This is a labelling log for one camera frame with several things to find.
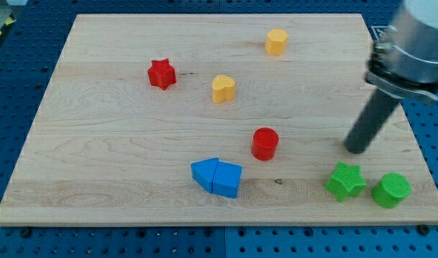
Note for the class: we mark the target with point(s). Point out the blue cube block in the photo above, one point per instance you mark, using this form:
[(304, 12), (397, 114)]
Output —
[(226, 179)]

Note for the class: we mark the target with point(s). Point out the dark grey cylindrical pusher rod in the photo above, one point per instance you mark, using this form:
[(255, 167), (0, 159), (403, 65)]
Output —
[(376, 112)]

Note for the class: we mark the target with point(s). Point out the blue triangle block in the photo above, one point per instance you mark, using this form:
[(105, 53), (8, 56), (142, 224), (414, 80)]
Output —
[(203, 173)]

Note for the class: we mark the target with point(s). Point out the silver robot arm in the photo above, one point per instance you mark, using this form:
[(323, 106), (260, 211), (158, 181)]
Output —
[(403, 65)]

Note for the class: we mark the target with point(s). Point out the green star block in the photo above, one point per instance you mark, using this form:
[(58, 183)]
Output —
[(345, 181)]

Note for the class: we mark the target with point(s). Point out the red star block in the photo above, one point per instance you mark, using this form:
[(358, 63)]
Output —
[(161, 74)]

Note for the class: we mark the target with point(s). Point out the green cylinder block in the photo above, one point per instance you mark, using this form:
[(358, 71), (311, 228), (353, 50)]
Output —
[(391, 190)]

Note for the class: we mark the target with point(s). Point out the red cylinder block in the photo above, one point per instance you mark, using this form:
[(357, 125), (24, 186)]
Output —
[(264, 144)]

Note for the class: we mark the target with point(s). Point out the wooden board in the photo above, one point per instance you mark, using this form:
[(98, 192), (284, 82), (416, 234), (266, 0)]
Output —
[(108, 149)]

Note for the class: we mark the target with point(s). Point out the yellow hexagon block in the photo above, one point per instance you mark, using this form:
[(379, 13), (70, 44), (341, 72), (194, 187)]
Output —
[(276, 42)]

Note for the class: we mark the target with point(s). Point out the yellow heart block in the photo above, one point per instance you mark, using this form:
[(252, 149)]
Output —
[(223, 88)]

